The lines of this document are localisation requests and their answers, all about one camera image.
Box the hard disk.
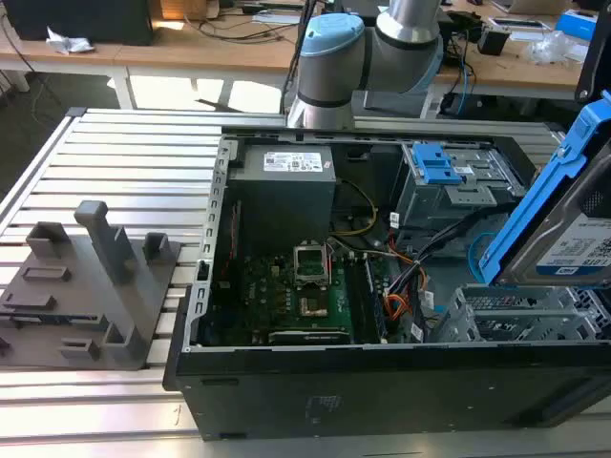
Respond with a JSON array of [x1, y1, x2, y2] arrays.
[[476, 90, 611, 290]]

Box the red yellow orange power wire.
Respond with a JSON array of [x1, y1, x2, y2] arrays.
[[383, 260, 429, 331]]

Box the silver disk bay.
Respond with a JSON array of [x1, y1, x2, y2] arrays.
[[437, 282, 611, 345]]

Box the black RAM slot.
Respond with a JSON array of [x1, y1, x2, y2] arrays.
[[345, 256, 369, 343], [364, 256, 389, 343]]

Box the blue cardboard box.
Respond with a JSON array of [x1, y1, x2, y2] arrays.
[[555, 8, 599, 35]]

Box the clear plastic bag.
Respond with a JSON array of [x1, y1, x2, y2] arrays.
[[523, 30, 589, 66]]

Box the wooden desk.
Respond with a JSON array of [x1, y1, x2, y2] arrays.
[[0, 9, 300, 111], [436, 11, 591, 115]]

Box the small black box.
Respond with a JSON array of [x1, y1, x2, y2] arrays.
[[476, 27, 511, 56]]

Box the silver drive cage blue latch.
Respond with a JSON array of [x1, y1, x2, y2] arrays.
[[394, 140, 516, 231]]

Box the metal socket cover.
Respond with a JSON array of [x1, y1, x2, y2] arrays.
[[292, 243, 331, 288]]

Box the grey power supply unit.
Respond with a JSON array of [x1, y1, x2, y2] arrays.
[[227, 142, 338, 250]]

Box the green motherboard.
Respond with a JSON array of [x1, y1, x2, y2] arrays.
[[238, 247, 386, 345]]

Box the black graphics card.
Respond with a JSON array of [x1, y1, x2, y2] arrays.
[[266, 328, 353, 346]]

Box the black PC case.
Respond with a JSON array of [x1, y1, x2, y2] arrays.
[[161, 126, 611, 443]]

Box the large black box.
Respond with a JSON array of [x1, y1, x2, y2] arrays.
[[3, 0, 155, 47]]

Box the crumpled white paper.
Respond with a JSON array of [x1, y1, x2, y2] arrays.
[[45, 26, 95, 55]]

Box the grey parts rack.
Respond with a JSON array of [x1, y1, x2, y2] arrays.
[[0, 199, 183, 371]]

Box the hanging blue cable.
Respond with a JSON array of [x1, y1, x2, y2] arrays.
[[455, 60, 477, 116]]

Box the blue flat data wire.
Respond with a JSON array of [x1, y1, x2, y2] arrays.
[[466, 228, 495, 283]]

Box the black cable bundle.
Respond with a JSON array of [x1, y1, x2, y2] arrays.
[[390, 213, 508, 288]]

